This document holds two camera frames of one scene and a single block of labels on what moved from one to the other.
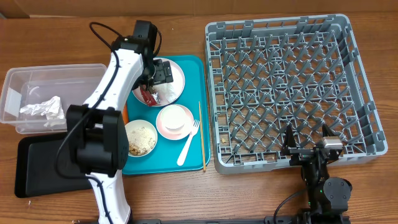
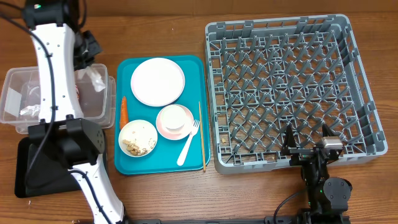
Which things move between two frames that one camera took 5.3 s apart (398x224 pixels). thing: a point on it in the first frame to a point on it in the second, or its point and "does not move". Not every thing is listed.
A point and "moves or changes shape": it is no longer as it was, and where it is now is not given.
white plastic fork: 183,155 does not move
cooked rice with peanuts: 140,141 moves or changes shape
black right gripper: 303,154 does not move
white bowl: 142,137 does not move
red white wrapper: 165,93 to 97,82
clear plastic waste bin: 23,86 does not move
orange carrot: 125,114 does not move
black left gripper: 165,73 to 98,50
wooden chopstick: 202,138 does not move
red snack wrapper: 147,96 to 77,92
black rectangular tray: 47,164 does not move
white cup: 173,117 does not move
